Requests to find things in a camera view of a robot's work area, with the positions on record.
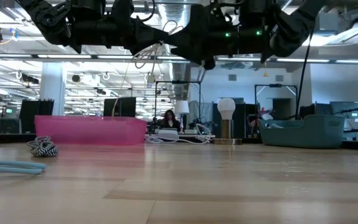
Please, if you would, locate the black monitor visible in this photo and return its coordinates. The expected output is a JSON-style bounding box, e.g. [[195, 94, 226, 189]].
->
[[103, 96, 137, 118], [19, 98, 55, 134]]

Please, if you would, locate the cream USB cable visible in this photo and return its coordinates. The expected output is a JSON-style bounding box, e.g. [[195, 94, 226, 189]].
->
[[131, 20, 185, 91]]

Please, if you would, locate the red plastic bin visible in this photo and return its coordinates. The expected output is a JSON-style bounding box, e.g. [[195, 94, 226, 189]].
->
[[34, 114, 148, 146]]

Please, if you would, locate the brass lamp with white bulb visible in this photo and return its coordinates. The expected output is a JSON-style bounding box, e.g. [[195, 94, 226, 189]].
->
[[212, 97, 244, 146]]

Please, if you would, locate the white lamp power cord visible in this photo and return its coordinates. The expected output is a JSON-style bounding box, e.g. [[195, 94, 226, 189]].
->
[[144, 123, 213, 146]]

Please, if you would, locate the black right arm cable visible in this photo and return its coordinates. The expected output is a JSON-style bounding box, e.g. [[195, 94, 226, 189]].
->
[[294, 26, 316, 121]]

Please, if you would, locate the silver ventilation duct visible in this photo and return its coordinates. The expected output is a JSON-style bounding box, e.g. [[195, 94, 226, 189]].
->
[[166, 58, 194, 100]]

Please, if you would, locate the black background rig frame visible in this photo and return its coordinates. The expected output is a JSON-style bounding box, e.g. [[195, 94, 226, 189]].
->
[[254, 83, 299, 119], [154, 80, 202, 125]]

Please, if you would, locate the teal plastic bin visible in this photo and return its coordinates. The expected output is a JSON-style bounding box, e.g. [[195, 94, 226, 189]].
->
[[258, 114, 346, 149]]

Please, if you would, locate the grey zigzag USB cable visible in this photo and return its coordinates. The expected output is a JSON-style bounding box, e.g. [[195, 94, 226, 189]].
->
[[26, 135, 59, 158]]

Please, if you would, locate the person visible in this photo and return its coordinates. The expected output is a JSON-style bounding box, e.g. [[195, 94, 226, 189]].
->
[[159, 108, 181, 131]]

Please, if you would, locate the grey monitor back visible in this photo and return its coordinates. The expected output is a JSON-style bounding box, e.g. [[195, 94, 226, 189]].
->
[[0, 117, 23, 135]]

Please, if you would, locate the white shade table lamp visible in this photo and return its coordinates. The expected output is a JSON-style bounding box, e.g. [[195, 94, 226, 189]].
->
[[175, 99, 190, 134]]

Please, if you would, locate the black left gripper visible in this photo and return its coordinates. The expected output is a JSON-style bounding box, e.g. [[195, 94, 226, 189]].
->
[[69, 0, 171, 56]]

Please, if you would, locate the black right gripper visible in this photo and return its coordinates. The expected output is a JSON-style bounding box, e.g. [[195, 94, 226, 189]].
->
[[169, 0, 278, 71]]

